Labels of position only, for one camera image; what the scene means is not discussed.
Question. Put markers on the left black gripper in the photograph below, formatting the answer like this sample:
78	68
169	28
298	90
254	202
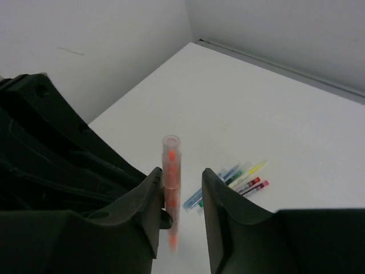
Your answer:
56	159

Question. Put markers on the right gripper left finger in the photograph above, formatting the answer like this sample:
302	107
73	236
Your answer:
122	237

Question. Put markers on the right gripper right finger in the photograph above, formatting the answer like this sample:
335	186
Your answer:
245	238

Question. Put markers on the green pen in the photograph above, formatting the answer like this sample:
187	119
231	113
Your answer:
244	167

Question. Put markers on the magenta pen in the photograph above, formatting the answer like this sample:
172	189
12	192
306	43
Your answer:
256	189

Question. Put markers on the red pen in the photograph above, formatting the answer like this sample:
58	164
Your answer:
249	185

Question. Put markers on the light blue pen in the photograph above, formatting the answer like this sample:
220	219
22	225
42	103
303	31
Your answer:
193	200

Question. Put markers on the yellow pen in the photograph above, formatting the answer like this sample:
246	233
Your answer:
247	174

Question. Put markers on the aluminium frame rail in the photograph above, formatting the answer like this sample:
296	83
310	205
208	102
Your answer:
335	88

